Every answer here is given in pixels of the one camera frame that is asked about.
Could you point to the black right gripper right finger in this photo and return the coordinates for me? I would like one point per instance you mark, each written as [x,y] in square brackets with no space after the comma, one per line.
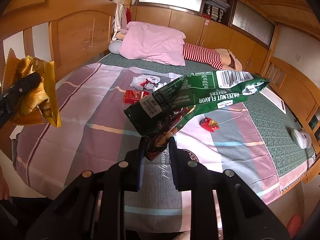
[179,166]

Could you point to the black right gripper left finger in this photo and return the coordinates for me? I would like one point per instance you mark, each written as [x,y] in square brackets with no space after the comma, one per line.
[134,171]

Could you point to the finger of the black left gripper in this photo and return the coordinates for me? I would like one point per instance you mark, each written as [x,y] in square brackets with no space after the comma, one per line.
[11,97]

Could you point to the yellow snack bag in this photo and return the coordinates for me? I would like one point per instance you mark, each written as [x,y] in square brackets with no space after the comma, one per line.
[40,103]

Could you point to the green wafer bag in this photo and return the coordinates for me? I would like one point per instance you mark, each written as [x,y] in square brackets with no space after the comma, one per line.
[160,115]

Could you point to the white red plastic wrapper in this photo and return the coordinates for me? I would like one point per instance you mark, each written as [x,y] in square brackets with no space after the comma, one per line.
[144,82]

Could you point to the person's left hand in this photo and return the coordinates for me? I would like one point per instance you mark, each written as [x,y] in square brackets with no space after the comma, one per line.
[4,188]

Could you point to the plaid pink grey bedsheet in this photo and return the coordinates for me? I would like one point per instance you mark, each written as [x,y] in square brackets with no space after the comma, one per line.
[96,133]

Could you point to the small red wrapper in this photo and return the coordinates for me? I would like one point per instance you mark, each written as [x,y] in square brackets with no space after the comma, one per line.
[209,124]

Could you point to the red cigarette box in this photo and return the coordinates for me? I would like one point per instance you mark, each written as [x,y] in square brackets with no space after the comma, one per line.
[133,96]

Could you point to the grey blue cushion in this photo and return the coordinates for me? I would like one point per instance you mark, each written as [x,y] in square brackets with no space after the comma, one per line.
[114,47]

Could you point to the green bed mat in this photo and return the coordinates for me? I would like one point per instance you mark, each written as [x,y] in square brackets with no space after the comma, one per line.
[273,125]

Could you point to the white flat board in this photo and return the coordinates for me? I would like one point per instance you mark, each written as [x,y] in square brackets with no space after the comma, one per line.
[274,98]

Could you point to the striped plush doll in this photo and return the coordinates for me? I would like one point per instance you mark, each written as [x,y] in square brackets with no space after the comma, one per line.
[220,59]

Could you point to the white round device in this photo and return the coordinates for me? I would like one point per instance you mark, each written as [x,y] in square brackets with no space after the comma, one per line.
[301,139]

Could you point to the pink pillow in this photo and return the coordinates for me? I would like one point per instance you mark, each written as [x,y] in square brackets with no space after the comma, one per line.
[153,43]

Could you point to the frosted window right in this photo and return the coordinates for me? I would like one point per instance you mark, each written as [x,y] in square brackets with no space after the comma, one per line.
[253,23]

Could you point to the wooden bed headboard rail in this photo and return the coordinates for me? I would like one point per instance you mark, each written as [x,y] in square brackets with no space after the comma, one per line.
[78,30]

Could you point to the wooden wall cabinets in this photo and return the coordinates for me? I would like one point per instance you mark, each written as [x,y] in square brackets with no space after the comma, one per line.
[207,33]

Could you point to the wooden footboard rail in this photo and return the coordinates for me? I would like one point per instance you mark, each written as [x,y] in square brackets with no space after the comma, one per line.
[299,93]

